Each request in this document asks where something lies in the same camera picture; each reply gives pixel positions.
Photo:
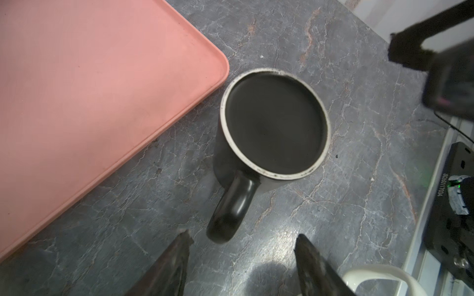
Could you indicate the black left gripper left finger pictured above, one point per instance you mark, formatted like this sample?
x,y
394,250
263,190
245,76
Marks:
x,y
167,276

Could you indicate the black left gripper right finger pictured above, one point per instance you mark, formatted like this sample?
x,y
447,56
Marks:
x,y
316,276

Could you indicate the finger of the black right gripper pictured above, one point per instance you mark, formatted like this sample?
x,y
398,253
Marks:
x,y
405,47

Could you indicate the black mug white rim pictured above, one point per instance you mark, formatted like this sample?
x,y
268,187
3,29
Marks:
x,y
272,130

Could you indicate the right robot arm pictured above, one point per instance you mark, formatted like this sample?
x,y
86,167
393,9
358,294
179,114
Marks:
x,y
449,87

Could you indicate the white ribbed mug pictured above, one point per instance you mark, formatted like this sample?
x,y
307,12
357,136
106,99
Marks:
x,y
354,277

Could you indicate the pink plastic tray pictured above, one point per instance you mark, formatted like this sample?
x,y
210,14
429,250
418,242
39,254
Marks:
x,y
85,85

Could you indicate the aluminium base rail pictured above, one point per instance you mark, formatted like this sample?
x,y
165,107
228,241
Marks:
x,y
438,257

